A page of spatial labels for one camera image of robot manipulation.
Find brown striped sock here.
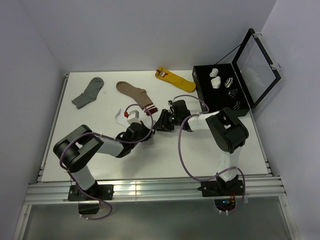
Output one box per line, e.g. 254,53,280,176
116,81,158,116

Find box lid with glass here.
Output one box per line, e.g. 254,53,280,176
231,28,281,109

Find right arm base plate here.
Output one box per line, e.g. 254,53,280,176
197,180,245,197

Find white sock black stripes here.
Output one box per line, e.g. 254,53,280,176
114,108,130,128

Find white rolled sock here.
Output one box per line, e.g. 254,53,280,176
209,68,219,78

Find grey sock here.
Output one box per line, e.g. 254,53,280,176
71,77,104,110

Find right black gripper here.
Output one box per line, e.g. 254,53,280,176
152,108,182,132

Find dark rolled sock lower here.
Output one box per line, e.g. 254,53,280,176
233,100,241,110

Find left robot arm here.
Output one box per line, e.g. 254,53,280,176
53,121,154,200

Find yellow sock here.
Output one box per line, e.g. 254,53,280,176
155,67,196,93

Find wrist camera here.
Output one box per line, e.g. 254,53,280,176
125,110,141,125
168,99,175,114

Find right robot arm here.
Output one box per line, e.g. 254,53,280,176
153,100,249,195

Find dark striped rolled sock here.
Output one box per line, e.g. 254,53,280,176
228,89,238,100

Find aluminium frame rail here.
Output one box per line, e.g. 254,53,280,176
23,176,286,205

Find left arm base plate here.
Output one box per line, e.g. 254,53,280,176
67,184,114,202

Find black storage box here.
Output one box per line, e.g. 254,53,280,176
192,63,249,117

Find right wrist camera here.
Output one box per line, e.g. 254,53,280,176
168,99,175,114

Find striped rolled sock upper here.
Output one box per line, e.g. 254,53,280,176
224,77,233,88

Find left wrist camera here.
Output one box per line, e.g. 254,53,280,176
125,110,141,125

